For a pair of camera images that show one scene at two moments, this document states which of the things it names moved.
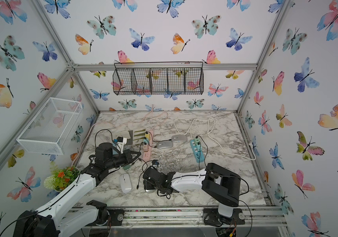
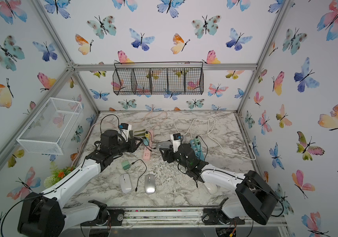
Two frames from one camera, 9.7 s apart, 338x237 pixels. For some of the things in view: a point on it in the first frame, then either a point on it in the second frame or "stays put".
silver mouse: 164,144 stays put
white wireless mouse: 125,182 stays put
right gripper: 146,185 to 168,152
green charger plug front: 126,167 stays put
